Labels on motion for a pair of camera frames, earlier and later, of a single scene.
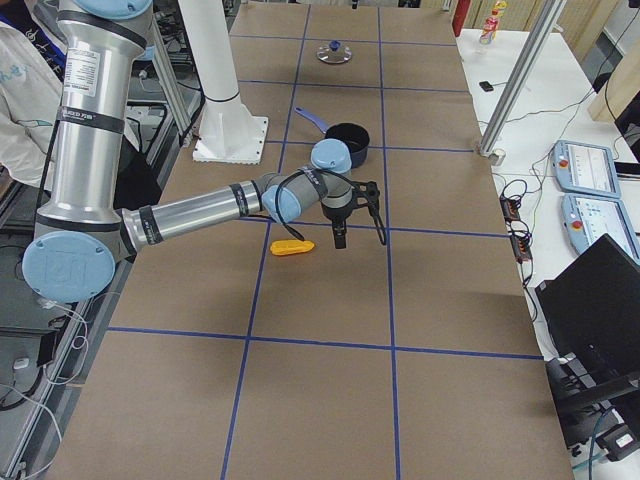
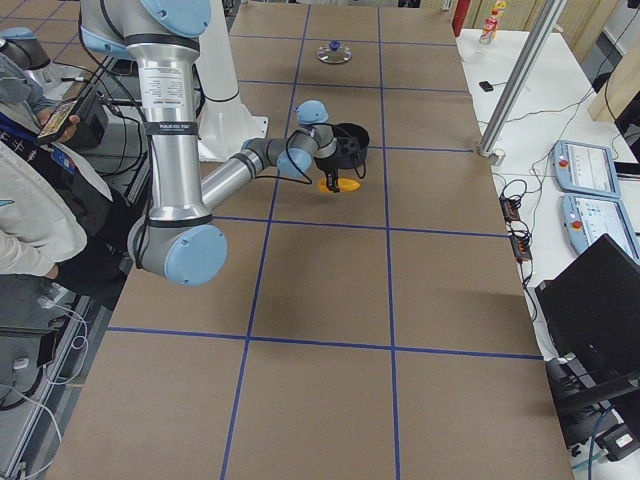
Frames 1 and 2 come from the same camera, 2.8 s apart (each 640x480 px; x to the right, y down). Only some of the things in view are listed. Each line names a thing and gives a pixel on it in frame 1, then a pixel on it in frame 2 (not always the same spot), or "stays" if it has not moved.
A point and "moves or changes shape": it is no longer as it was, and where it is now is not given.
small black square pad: x=486 y=86 stays
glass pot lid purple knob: x=334 y=53 stays
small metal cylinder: x=497 y=157 stays
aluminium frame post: x=546 y=21 stays
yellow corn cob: x=285 y=247 moves or changes shape
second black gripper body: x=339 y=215 to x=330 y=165
